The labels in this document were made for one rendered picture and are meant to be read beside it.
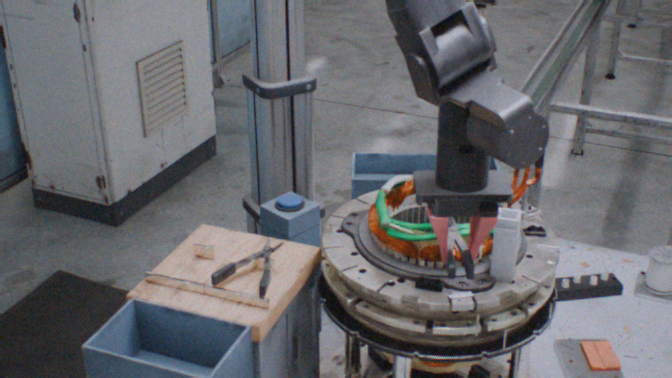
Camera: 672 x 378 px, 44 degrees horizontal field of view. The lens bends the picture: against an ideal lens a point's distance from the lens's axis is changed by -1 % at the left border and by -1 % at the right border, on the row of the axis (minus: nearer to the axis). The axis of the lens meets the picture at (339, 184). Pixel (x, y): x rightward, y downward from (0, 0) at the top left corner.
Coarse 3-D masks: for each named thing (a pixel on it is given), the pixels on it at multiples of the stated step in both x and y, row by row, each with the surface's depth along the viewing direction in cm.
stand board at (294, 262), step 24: (192, 240) 118; (216, 240) 118; (240, 240) 118; (264, 240) 118; (168, 264) 112; (192, 264) 112; (216, 264) 112; (288, 264) 112; (312, 264) 114; (144, 288) 107; (168, 288) 107; (240, 288) 107; (288, 288) 107; (216, 312) 102; (240, 312) 102; (264, 312) 102
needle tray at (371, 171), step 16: (352, 160) 142; (368, 160) 145; (384, 160) 145; (400, 160) 145; (416, 160) 145; (432, 160) 145; (352, 176) 136; (368, 176) 145; (384, 176) 145; (352, 192) 136; (368, 192) 136
